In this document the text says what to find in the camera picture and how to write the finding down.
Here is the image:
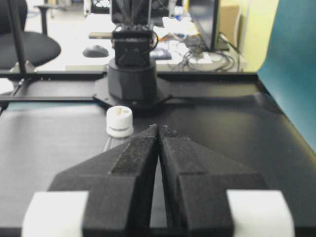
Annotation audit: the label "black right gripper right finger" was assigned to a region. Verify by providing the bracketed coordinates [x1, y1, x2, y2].
[158, 126, 294, 237]

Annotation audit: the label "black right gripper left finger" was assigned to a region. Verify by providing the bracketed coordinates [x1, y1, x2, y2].
[22, 124, 158, 237]

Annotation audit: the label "white bottle cap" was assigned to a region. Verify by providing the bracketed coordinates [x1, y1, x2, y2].
[106, 106, 134, 139]

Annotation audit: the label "clear plastic bottle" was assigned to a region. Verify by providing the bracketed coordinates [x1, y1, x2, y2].
[103, 135, 133, 152]

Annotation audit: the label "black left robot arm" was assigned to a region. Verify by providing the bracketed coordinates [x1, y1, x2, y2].
[93, 0, 171, 111]

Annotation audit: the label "black computer mouse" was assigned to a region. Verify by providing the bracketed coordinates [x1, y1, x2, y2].
[82, 45, 109, 58]

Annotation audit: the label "white desk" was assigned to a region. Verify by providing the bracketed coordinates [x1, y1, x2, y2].
[65, 13, 247, 72]

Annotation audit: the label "teal backdrop board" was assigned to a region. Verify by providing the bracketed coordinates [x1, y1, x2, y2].
[258, 0, 316, 149]

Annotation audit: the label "black office chair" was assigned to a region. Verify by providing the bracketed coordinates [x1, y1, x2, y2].
[0, 0, 61, 70]

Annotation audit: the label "black computer monitor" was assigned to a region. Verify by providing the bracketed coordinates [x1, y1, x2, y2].
[189, 0, 229, 52]

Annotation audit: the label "tangled black cables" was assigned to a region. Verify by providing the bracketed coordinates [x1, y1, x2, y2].
[167, 32, 241, 71]

